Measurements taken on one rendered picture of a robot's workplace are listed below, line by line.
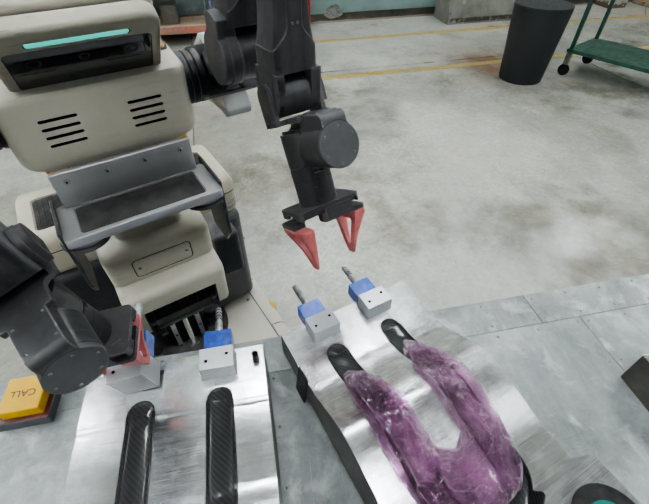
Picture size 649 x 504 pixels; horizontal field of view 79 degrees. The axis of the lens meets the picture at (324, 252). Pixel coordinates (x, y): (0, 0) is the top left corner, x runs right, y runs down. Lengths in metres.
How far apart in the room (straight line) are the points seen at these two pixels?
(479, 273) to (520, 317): 1.23
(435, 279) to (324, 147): 1.57
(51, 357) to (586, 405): 0.75
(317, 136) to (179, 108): 0.32
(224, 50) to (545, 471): 0.71
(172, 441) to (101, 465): 0.09
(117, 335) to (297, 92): 0.38
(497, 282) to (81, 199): 1.78
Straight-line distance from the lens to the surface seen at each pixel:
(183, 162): 0.76
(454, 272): 2.05
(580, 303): 0.96
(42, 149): 0.74
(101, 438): 0.65
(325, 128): 0.48
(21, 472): 0.79
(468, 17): 6.17
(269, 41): 0.53
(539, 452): 0.66
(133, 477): 0.62
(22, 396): 0.81
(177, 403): 0.63
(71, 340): 0.42
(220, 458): 0.60
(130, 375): 0.61
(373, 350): 0.68
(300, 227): 0.57
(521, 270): 2.19
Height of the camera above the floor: 1.43
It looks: 44 degrees down
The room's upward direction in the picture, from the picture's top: straight up
